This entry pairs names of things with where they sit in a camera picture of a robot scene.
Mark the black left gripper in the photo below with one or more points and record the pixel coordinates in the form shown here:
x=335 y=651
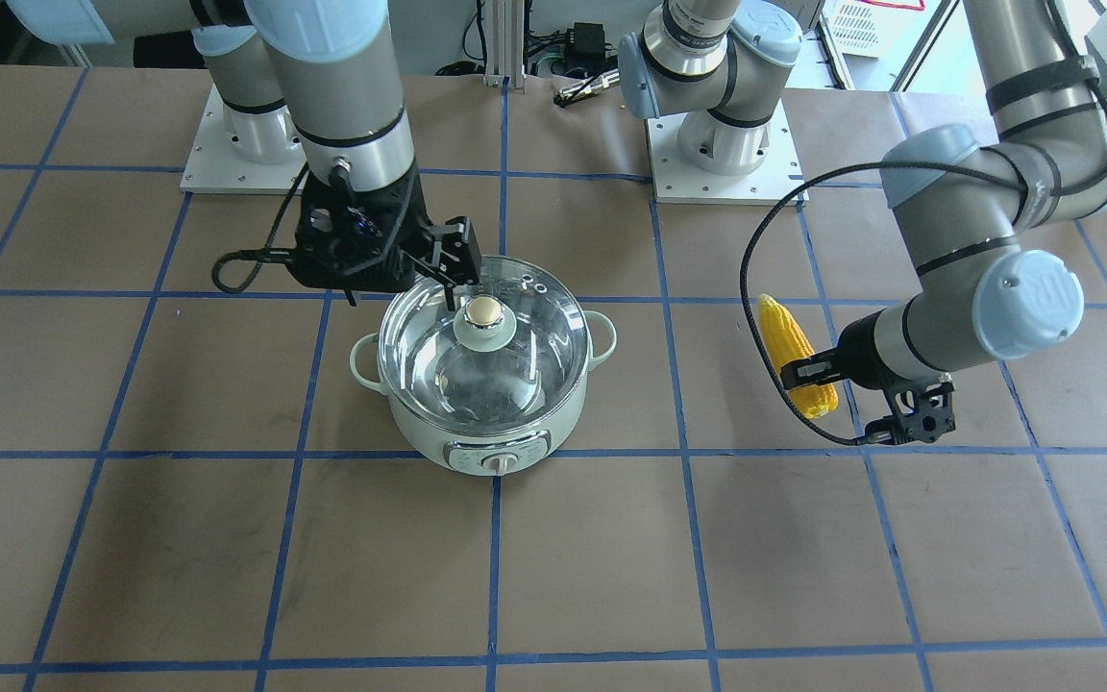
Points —
x=854 y=350

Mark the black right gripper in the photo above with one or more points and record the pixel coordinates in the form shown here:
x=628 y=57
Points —
x=408 y=220

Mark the yellow corn cob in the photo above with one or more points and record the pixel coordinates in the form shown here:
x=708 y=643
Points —
x=785 y=342

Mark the glass pot lid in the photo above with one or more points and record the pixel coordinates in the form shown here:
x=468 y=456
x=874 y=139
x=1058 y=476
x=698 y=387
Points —
x=514 y=347

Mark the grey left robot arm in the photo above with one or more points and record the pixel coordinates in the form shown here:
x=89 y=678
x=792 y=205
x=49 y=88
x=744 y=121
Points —
x=961 y=208

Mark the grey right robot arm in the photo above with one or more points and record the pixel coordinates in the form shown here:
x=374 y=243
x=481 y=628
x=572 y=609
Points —
x=329 y=68

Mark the pale green electric pot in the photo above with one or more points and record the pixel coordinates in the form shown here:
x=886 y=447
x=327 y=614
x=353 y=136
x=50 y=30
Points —
x=476 y=449

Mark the black power adapter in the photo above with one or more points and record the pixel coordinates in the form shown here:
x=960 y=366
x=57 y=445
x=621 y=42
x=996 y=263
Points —
x=586 y=42

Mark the white perforated basket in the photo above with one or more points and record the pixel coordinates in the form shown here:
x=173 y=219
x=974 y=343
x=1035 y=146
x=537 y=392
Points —
x=863 y=28

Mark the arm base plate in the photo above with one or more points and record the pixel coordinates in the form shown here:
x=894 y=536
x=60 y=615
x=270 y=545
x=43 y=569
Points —
x=242 y=153
x=697 y=159

